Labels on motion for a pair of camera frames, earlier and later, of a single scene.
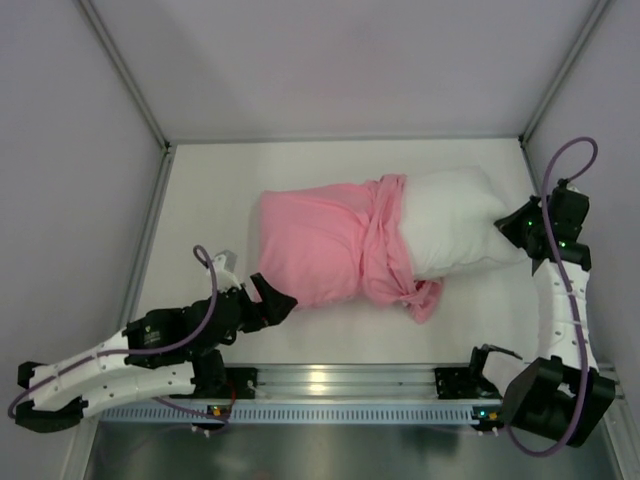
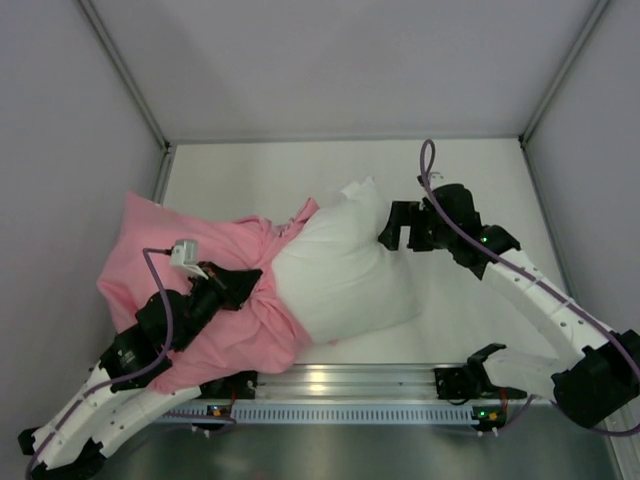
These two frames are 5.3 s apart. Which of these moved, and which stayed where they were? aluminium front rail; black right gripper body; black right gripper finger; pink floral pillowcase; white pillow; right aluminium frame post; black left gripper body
Moved: black left gripper body; black right gripper finger; white pillow; black right gripper body; pink floral pillowcase
Stayed: aluminium front rail; right aluminium frame post
